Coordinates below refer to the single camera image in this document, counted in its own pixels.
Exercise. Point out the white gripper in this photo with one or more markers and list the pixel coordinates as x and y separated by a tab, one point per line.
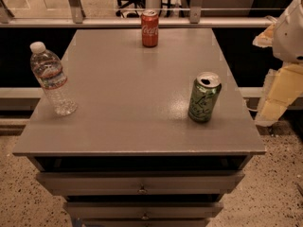
290	37

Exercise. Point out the green La Croix can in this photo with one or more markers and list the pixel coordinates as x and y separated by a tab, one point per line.
205	92

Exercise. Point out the red Coca-Cola can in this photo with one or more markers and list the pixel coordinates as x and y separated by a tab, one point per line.
149	28

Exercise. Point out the black office chair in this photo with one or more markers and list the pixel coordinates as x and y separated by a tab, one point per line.
139	4

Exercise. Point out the grey drawer cabinet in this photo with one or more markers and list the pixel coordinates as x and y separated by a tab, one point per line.
133	117

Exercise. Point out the clear plastic water bottle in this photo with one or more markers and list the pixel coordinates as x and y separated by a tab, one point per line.
48	70

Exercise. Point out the middle grey drawer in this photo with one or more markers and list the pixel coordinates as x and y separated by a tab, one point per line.
143	210

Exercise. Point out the grey drawer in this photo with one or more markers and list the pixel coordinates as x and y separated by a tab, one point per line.
140	183
143	210

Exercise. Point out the top grey drawer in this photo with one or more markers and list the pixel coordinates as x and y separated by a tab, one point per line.
140	183

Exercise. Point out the metal railing frame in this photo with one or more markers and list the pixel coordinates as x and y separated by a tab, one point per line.
73	13

